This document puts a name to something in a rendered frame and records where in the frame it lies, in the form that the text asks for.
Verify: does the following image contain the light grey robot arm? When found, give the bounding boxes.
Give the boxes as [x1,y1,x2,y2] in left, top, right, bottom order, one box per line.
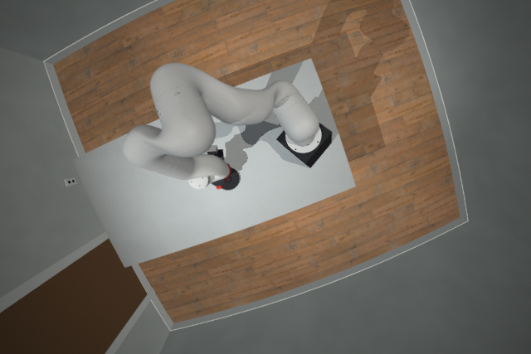
[123,63,322,190]

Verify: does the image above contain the black round disk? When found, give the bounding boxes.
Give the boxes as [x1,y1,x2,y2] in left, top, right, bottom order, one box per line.
[222,167,240,190]

